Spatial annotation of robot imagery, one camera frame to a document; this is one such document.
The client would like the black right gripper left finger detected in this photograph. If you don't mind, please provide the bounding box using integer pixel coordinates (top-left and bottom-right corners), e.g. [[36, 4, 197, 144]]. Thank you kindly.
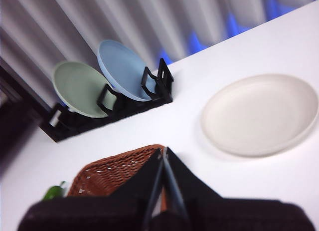
[[17, 147, 164, 231]]

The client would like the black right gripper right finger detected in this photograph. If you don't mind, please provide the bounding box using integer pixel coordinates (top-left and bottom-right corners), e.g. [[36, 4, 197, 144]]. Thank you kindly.
[[163, 147, 318, 231]]

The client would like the brown wicker basket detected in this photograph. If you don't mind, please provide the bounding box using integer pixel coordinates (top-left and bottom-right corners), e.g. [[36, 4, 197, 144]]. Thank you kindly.
[[66, 144, 168, 215]]

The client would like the green cucumber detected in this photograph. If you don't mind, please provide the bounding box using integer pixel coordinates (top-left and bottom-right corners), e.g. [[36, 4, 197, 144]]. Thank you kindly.
[[41, 180, 68, 201]]

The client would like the black plate rack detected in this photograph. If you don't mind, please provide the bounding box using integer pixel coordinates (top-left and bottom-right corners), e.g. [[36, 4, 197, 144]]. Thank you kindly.
[[38, 57, 174, 144]]

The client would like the cream white plate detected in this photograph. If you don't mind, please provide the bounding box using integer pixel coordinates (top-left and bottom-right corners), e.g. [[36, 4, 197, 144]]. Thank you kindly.
[[200, 73, 319, 157]]

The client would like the pale green plate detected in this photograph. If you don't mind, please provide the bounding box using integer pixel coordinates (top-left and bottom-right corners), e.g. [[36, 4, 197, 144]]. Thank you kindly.
[[51, 60, 116, 119]]

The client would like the pale blue plate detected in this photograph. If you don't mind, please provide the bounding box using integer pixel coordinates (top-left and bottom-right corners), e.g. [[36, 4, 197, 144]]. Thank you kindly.
[[96, 39, 157, 102]]

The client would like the grey pleated curtain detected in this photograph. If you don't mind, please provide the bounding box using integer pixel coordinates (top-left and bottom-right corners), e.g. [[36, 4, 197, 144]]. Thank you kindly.
[[0, 0, 319, 112]]

